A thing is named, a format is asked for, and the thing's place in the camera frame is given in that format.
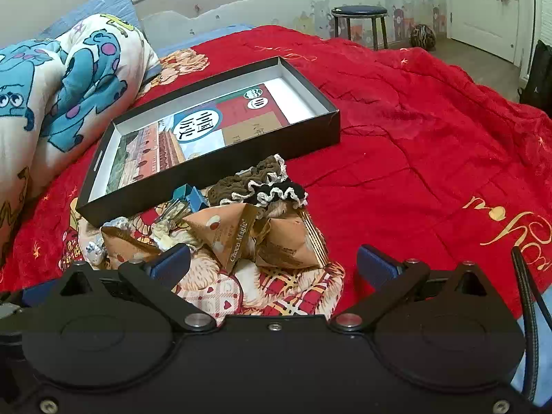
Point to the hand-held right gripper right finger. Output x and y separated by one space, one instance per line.
375 263

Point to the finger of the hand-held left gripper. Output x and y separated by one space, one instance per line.
36 296

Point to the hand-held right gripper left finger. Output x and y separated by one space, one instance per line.
170 263

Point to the cream scrunchie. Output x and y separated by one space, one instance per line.
163 235

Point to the brown triangular snack packet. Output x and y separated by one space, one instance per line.
220 228
125 243
289 246

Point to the blue binder clip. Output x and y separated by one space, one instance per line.
198 202

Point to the light blue scrunchie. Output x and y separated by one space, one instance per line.
92 252

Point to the teal binder clip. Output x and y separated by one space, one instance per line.
182 192

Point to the black shallow cardboard box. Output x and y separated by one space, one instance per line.
215 168

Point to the black white-trimmed scrunchie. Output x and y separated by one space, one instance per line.
284 194

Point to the brown lace-trimmed scrunchie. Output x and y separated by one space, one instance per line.
250 177

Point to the red teddy bear blanket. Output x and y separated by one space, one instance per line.
431 146

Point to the white blue monster blanket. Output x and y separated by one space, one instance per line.
64 95

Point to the light blue cloth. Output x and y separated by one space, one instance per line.
544 375

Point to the blue bed sheet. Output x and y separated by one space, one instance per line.
194 39

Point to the brown patterned ball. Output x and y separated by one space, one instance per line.
423 36

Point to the black backpack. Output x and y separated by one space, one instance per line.
539 73

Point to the round blue-seated stool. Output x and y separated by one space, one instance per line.
360 11

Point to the white door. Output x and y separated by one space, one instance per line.
478 21

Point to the blue pillow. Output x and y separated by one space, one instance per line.
95 6

